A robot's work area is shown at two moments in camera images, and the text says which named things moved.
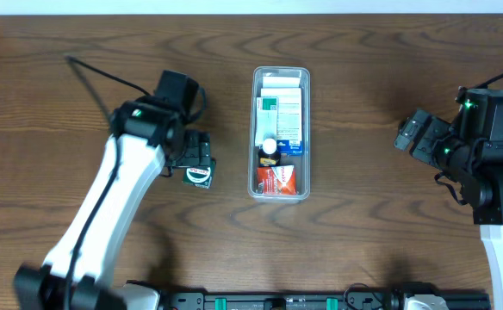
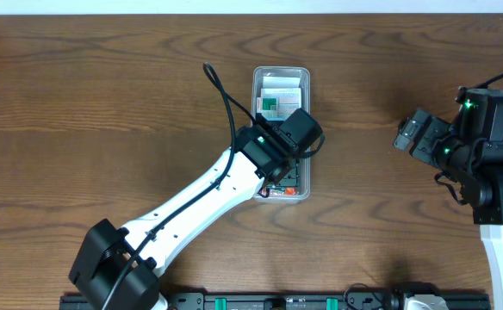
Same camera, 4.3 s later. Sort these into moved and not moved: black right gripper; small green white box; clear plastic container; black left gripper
Moved: black left gripper
Not moved: black right gripper; clear plastic container; small green white box
